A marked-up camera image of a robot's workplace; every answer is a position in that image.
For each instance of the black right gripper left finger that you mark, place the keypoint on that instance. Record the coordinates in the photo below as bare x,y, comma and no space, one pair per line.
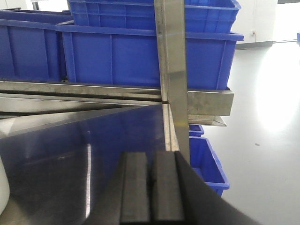
135,201

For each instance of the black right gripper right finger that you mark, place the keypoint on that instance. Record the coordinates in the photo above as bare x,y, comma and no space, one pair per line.
166,196

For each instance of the white plastic bin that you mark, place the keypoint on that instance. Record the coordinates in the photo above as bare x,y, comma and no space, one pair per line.
4,188

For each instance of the stainless steel shelf rack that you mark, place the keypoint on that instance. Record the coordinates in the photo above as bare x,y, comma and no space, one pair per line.
63,144

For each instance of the blue crate lower right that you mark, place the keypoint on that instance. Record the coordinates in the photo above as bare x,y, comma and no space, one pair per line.
207,165

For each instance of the small blue crate lower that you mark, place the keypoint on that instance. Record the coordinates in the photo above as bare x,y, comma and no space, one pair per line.
196,130

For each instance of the large blue crate front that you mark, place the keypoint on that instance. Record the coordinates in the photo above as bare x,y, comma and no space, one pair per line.
129,57

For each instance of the blue crate upper stacked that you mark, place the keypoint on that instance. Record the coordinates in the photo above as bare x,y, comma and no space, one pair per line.
212,16

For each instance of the blue crate left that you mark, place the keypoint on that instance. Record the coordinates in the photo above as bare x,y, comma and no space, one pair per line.
31,47

